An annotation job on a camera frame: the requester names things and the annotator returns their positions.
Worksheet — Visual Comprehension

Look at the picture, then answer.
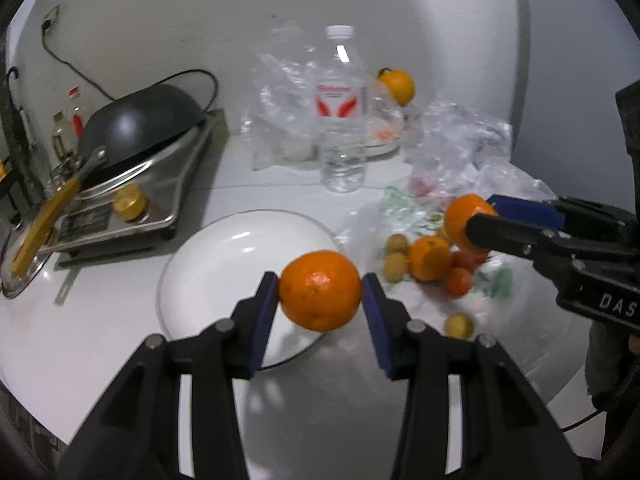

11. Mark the red label sauce bottle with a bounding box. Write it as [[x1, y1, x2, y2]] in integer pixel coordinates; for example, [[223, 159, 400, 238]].
[[68, 87, 92, 139]]

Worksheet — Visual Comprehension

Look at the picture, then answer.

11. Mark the steel induction cooker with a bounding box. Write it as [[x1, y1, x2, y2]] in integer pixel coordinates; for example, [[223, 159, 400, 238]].
[[38, 108, 229, 262]]

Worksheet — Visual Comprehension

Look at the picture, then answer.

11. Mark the orange mandarin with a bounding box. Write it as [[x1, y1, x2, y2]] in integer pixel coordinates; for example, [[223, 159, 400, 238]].
[[408, 236, 452, 283], [442, 193, 500, 256], [279, 250, 362, 333]]

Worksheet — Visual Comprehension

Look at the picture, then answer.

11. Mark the yellow-green longan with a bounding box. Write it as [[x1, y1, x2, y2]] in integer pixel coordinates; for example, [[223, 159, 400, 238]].
[[444, 312, 475, 339], [383, 252, 409, 283], [435, 226, 454, 246], [385, 233, 410, 255]]

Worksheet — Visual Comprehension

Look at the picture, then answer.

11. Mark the oil bottle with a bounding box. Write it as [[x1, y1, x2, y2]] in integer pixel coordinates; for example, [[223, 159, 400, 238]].
[[51, 112, 77, 162]]

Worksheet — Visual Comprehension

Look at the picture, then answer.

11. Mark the white round plate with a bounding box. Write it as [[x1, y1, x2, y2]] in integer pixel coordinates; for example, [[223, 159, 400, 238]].
[[156, 209, 343, 340]]

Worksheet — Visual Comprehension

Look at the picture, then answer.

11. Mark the orange fruit with stem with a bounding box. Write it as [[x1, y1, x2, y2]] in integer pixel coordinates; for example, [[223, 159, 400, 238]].
[[378, 68, 416, 106]]

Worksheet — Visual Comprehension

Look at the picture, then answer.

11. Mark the crumpled clear plastic bag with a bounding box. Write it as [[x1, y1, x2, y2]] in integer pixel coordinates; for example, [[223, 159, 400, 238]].
[[402, 102, 555, 203]]

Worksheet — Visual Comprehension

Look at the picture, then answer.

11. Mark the printed plastic bag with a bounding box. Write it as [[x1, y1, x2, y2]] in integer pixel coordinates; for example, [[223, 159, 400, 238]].
[[339, 179, 516, 306]]

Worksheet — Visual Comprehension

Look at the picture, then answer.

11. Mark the wall socket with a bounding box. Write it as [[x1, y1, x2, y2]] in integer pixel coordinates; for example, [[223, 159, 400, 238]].
[[41, 4, 60, 34]]

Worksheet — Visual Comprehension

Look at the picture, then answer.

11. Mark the black wok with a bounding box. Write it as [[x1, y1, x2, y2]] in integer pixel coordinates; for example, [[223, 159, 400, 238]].
[[78, 84, 204, 188]]

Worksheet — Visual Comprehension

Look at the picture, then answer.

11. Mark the clear water bottle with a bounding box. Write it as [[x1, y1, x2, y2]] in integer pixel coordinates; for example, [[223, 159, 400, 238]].
[[314, 25, 368, 193]]

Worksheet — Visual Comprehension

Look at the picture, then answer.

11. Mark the clear plastic bag back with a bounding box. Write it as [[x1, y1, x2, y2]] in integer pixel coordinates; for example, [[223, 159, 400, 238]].
[[239, 21, 405, 170]]

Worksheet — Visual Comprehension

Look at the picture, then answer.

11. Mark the red cherry tomato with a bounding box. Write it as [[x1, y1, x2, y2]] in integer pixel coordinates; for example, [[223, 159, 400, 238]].
[[451, 250, 485, 273], [445, 268, 473, 298]]

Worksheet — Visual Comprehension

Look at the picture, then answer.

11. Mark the black power cable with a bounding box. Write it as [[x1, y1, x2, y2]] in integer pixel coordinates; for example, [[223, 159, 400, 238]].
[[40, 19, 220, 111]]

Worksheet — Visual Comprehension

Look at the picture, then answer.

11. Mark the glass pot lid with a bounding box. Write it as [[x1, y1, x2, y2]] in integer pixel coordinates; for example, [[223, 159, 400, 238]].
[[1, 200, 56, 300]]

